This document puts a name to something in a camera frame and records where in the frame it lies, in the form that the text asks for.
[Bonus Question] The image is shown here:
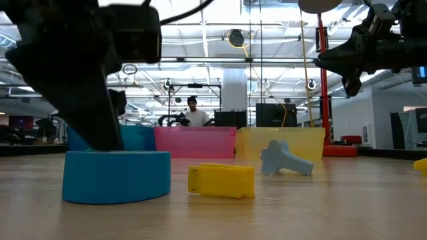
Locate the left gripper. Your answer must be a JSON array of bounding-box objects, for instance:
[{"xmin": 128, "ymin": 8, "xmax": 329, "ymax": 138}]
[{"xmin": 0, "ymin": 0, "xmax": 125, "ymax": 151}]

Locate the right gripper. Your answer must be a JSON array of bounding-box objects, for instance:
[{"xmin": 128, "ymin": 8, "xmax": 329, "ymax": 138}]
[{"xmin": 315, "ymin": 31, "xmax": 427, "ymax": 97}]

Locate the blue tape roll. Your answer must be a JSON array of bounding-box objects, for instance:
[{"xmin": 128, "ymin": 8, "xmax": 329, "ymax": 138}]
[{"xmin": 61, "ymin": 149, "xmax": 172, "ymax": 205}]

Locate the light blue staple remover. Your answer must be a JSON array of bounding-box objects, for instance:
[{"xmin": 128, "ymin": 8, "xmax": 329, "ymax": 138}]
[{"xmin": 260, "ymin": 139, "xmax": 315, "ymax": 177}]

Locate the yellow mini stapler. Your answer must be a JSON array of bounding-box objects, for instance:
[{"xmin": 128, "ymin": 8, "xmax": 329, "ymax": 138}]
[
  {"xmin": 187, "ymin": 163, "xmax": 256, "ymax": 200},
  {"xmin": 412, "ymin": 157, "xmax": 427, "ymax": 177}
]

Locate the blue plastic bin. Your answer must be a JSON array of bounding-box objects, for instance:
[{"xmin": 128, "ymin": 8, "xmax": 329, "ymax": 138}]
[{"xmin": 65, "ymin": 125, "xmax": 157, "ymax": 158}]

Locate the red desk lamp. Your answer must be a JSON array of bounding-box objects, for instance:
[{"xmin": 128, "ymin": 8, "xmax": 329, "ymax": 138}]
[{"xmin": 297, "ymin": 0, "xmax": 359, "ymax": 158}]

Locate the computer monitor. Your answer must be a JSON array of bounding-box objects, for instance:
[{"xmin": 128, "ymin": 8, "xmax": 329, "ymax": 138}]
[{"xmin": 410, "ymin": 65, "xmax": 427, "ymax": 85}]

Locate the red box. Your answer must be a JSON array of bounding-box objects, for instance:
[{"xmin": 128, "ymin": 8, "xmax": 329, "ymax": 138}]
[{"xmin": 341, "ymin": 135, "xmax": 363, "ymax": 145}]

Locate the person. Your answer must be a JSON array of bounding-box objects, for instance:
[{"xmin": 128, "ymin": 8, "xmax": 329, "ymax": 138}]
[{"xmin": 184, "ymin": 95, "xmax": 211, "ymax": 127}]

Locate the pink plastic bin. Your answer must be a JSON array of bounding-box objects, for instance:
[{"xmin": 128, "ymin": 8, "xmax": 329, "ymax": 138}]
[{"xmin": 153, "ymin": 125, "xmax": 238, "ymax": 159}]

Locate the large black monitor back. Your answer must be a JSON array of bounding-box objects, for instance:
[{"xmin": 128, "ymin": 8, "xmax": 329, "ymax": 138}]
[{"xmin": 256, "ymin": 103, "xmax": 298, "ymax": 128}]

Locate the yellow plastic bin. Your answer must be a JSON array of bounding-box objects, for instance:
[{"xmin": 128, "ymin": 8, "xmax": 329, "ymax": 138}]
[{"xmin": 234, "ymin": 127, "xmax": 326, "ymax": 161}]

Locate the small black monitor back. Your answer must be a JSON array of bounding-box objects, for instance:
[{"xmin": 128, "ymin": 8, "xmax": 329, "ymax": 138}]
[{"xmin": 213, "ymin": 110, "xmax": 248, "ymax": 129}]

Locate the white pillar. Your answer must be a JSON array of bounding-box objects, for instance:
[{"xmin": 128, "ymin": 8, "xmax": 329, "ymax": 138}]
[{"xmin": 222, "ymin": 68, "xmax": 248, "ymax": 113}]

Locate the yellow hanging cord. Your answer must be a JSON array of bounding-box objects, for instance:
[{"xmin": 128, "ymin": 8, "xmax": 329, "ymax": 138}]
[{"xmin": 299, "ymin": 9, "xmax": 316, "ymax": 128}]

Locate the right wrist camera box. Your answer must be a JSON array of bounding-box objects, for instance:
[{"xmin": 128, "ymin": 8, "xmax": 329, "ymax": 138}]
[{"xmin": 362, "ymin": 3, "xmax": 397, "ymax": 34}]

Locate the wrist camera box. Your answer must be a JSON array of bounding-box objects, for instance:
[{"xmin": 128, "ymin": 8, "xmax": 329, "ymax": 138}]
[
  {"xmin": 362, "ymin": 3, "xmax": 397, "ymax": 34},
  {"xmin": 99, "ymin": 2, "xmax": 163, "ymax": 65}
]

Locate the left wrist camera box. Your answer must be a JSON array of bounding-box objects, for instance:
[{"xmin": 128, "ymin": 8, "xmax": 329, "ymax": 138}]
[{"xmin": 99, "ymin": 2, "xmax": 163, "ymax": 65}]

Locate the black metal stand frame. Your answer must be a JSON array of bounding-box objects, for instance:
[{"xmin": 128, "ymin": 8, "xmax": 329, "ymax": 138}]
[{"xmin": 167, "ymin": 83, "xmax": 223, "ymax": 127}]

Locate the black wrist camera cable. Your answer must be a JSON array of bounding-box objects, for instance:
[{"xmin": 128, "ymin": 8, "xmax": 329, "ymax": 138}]
[{"xmin": 159, "ymin": 0, "xmax": 214, "ymax": 27}]

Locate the black cable reel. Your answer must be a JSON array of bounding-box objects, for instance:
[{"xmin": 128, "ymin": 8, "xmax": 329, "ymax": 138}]
[{"xmin": 228, "ymin": 29, "xmax": 246, "ymax": 48}]

